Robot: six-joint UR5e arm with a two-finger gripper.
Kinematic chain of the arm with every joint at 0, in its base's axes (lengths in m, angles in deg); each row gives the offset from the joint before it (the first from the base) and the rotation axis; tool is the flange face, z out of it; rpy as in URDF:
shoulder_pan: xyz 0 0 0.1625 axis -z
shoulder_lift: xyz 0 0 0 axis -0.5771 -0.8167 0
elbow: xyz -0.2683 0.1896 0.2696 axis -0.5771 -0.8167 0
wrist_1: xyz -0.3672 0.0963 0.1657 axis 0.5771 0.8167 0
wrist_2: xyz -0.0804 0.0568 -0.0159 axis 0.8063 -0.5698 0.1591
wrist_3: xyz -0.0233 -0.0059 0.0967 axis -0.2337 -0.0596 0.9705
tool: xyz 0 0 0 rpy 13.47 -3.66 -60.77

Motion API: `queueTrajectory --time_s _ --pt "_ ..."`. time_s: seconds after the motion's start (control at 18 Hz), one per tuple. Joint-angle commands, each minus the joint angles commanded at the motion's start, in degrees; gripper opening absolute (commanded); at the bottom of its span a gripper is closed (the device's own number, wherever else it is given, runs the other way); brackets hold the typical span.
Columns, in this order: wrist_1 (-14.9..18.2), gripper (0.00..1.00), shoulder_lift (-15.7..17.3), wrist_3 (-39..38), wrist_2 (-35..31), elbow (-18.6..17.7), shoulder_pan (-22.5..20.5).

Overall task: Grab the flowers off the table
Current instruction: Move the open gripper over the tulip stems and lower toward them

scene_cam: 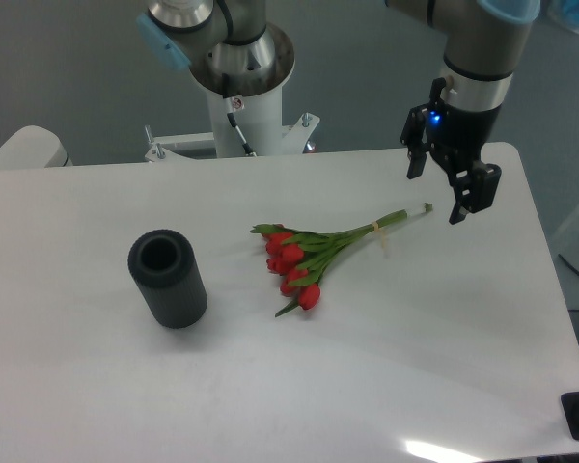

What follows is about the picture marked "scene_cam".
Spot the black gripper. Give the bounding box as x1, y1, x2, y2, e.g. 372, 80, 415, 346
400, 100, 502, 224

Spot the red tulip bouquet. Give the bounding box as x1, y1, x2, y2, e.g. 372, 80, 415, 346
250, 203, 433, 317

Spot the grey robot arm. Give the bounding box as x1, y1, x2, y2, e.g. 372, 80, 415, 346
136, 1, 540, 223

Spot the blue plastic bag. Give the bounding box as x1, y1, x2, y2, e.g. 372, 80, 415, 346
547, 0, 579, 35

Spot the black ribbed cylindrical vase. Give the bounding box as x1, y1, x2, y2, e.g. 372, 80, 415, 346
127, 230, 207, 329

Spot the white rounded chair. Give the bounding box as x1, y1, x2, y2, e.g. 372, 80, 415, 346
0, 125, 73, 171

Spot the white metal base frame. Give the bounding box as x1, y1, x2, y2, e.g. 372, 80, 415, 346
144, 112, 321, 163

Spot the black floor cable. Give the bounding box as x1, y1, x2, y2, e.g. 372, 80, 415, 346
558, 254, 579, 284

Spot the black pedestal cable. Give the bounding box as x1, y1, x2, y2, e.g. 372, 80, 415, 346
226, 112, 258, 158

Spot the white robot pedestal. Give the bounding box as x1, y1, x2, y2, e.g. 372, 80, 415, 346
190, 23, 295, 158

